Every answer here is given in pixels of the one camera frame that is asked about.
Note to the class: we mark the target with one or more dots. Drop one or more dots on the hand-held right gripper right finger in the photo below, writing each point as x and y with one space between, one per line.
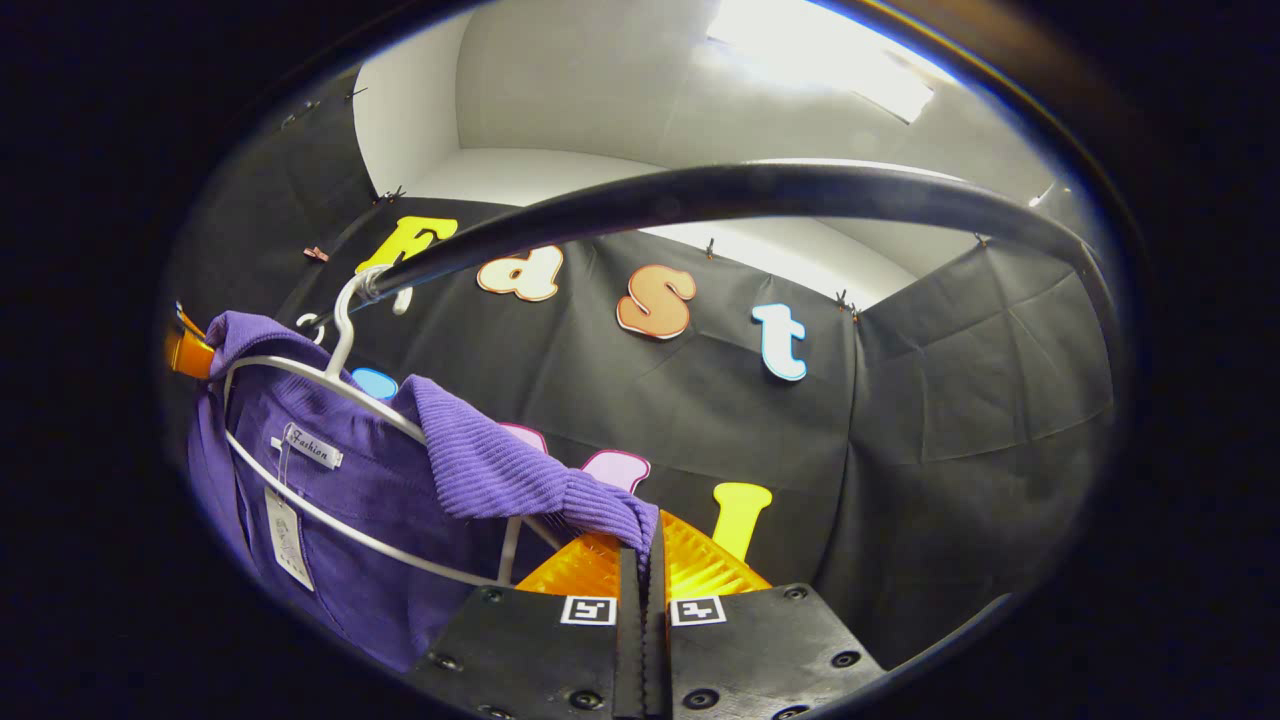
770 650

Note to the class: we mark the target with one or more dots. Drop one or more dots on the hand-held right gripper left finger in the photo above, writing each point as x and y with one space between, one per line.
520 650

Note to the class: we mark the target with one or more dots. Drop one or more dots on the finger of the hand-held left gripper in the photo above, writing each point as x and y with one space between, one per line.
188 352

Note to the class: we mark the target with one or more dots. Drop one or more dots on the black clothes rack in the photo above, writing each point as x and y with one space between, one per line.
750 190

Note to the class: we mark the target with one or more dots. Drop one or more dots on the red clip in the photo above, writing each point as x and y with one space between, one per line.
316 254

